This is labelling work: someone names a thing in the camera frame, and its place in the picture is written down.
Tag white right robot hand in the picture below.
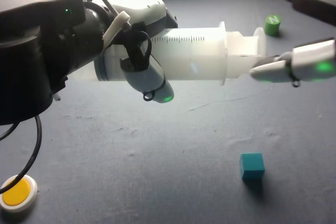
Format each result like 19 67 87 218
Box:
223 0 336 88

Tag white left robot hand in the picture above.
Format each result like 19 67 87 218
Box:
103 0 180 103

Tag large clear plastic syringe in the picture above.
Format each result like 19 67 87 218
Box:
67 21 268 87

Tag green cylinder block with N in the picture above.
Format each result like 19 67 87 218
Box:
264 14 282 37

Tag teal cube block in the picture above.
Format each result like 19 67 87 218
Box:
239 152 265 182

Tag grey table cloth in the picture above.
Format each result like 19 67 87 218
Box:
0 0 336 224

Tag yellow button with white rim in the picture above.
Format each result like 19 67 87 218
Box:
0 176 38 213

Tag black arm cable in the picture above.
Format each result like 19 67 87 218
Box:
0 115 43 193

